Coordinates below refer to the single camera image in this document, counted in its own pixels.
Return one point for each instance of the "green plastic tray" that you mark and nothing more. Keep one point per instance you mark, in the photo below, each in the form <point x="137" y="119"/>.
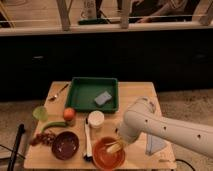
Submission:
<point x="84" y="90"/>

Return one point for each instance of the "orange-red bowl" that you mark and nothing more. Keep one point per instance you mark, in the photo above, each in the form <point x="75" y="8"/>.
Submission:
<point x="106" y="161"/>

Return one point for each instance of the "black pole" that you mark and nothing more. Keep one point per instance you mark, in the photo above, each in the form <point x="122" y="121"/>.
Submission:
<point x="14" y="153"/>

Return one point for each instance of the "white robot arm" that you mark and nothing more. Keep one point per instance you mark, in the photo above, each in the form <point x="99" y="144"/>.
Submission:
<point x="140" y="117"/>

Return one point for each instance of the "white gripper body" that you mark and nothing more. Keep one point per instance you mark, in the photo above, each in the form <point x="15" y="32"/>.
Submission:
<point x="127" y="134"/>

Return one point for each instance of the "green chili pepper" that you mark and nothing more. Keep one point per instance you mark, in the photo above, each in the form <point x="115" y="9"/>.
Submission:
<point x="54" y="124"/>

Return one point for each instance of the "orange fruit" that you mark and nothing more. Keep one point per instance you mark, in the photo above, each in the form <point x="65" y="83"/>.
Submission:
<point x="69" y="114"/>

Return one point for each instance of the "yellow banana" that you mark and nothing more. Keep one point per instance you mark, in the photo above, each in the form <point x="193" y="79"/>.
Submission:
<point x="114" y="147"/>

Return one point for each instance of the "light green cup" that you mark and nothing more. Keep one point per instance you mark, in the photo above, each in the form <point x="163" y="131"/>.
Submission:
<point x="40" y="113"/>

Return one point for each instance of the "white cup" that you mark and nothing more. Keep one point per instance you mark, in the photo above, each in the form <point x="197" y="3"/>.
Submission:
<point x="96" y="119"/>

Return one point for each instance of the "grey folded cloth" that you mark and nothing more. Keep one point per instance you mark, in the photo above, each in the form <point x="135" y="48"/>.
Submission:
<point x="154" y="144"/>

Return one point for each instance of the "red grape bunch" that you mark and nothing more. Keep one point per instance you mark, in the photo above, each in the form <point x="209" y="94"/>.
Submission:
<point x="43" y="138"/>

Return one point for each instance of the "wooden railing post right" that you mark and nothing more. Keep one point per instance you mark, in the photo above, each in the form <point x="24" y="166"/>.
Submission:
<point x="124" y="17"/>

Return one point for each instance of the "dark maroon bowl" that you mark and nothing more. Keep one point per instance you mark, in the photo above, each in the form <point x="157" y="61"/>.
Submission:
<point x="65" y="145"/>

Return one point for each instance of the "grey-blue sponge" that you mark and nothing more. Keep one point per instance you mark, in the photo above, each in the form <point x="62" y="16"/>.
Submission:
<point x="103" y="98"/>

